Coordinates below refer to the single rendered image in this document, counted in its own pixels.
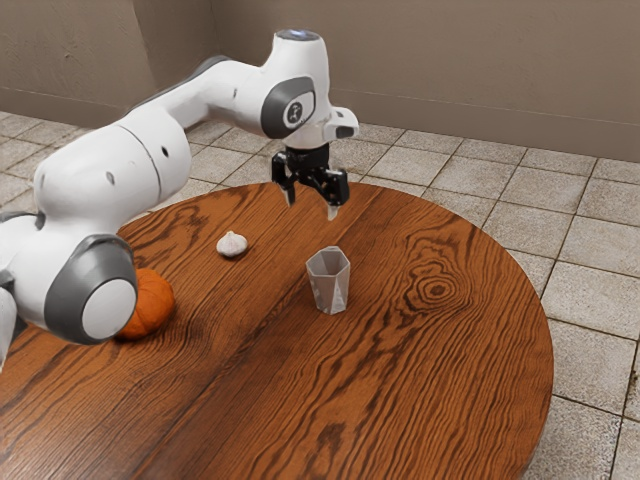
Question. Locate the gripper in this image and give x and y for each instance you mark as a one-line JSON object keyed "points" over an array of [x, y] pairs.
{"points": [[307, 159]]}

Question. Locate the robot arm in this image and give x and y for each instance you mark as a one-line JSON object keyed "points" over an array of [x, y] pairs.
{"points": [[125, 165]]}

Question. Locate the grey faceted mug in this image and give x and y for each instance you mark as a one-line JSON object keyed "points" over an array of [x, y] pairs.
{"points": [[328, 282]]}

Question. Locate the white garlic bulb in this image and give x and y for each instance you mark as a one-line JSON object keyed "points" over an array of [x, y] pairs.
{"points": [[231, 244]]}

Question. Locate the orange pumpkin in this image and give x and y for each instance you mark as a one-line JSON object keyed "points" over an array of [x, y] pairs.
{"points": [[150, 307]]}

